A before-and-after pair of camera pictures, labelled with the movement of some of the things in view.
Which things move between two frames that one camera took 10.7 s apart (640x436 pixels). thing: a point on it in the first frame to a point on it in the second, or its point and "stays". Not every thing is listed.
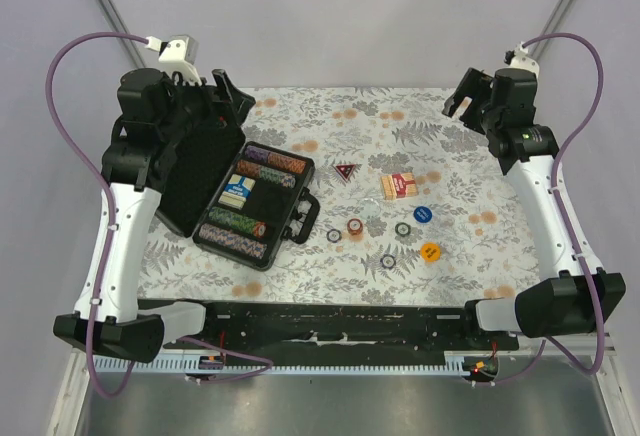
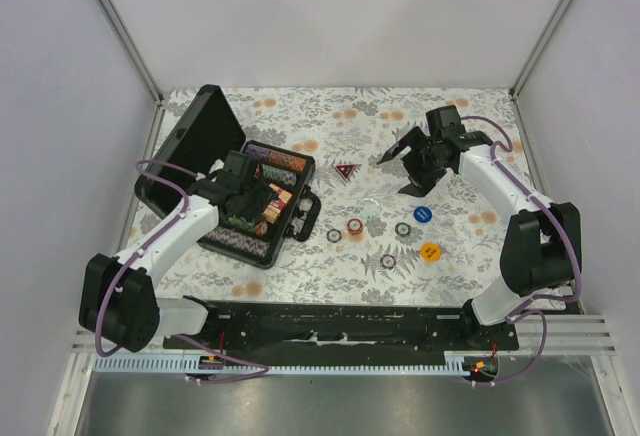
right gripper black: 476,86 to 413,139
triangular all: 345,170 stays
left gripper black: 217,112 to 263,196
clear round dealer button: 371,207 stays
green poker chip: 403,229 stays
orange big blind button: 430,251 stays
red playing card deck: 398,185 to 272,212
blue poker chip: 388,261 stays
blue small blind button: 422,214 stays
